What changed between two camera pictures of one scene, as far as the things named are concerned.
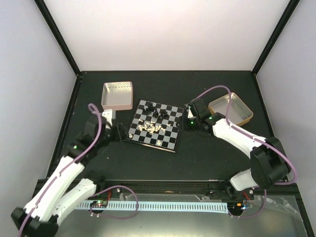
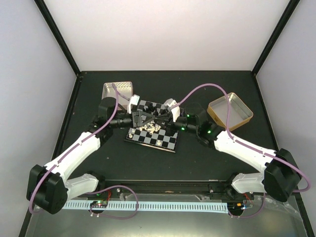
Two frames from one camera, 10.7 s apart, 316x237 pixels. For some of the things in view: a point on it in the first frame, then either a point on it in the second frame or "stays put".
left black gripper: [120, 134] to [137, 117]
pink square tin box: [117, 96] stays put
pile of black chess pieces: [152, 109] stays put
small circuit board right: [235, 207] stays put
